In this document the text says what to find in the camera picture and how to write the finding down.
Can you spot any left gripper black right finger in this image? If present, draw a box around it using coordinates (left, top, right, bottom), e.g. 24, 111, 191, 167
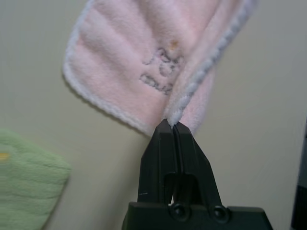
172, 122, 223, 207

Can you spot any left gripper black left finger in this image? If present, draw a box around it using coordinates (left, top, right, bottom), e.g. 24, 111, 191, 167
137, 118, 178, 205

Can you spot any green folded towel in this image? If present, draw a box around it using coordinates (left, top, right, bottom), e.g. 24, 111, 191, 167
0, 128, 72, 230

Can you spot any pink towel with white trim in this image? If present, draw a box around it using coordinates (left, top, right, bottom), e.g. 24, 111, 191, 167
62, 0, 262, 137

